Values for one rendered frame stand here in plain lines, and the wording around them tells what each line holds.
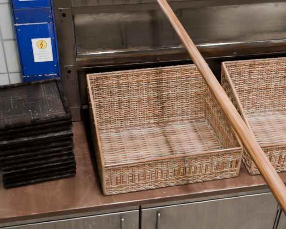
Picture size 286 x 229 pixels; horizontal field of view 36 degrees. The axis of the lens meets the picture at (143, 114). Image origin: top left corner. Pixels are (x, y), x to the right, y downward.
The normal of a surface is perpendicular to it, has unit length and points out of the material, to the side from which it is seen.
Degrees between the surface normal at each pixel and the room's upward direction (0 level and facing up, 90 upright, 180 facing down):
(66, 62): 90
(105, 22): 70
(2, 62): 90
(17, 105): 0
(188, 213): 90
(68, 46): 90
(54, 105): 0
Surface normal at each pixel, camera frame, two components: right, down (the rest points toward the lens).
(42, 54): 0.18, 0.57
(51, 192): 0.01, -0.82
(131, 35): 0.18, 0.25
